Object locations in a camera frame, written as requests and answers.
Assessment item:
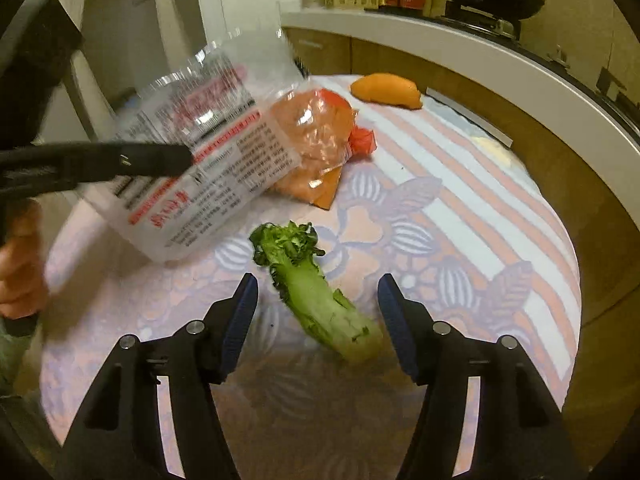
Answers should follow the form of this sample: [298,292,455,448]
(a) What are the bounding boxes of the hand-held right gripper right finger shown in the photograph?
[377,273,588,480]

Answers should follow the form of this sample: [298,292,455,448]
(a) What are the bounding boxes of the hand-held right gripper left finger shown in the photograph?
[55,272,261,480]

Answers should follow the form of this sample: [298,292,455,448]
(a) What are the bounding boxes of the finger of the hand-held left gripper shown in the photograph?
[0,141,194,199]

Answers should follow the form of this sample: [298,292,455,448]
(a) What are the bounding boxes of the green broccoli stem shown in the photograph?
[249,220,385,365]

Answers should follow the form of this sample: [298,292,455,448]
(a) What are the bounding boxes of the clear red-printed plastic bag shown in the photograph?
[82,30,308,266]

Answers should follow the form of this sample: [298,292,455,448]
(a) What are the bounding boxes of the orange plastic bag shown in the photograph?
[260,87,376,208]

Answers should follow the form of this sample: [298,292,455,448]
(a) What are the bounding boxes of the person's left hand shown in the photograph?
[0,200,51,320]

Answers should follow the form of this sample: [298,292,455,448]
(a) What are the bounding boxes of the floral printed tablecloth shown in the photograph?
[37,74,583,480]

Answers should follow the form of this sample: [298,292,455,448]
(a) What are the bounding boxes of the white kitchen countertop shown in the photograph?
[280,7,640,161]

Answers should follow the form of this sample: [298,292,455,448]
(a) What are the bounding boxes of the black gas stove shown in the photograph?
[425,0,640,128]

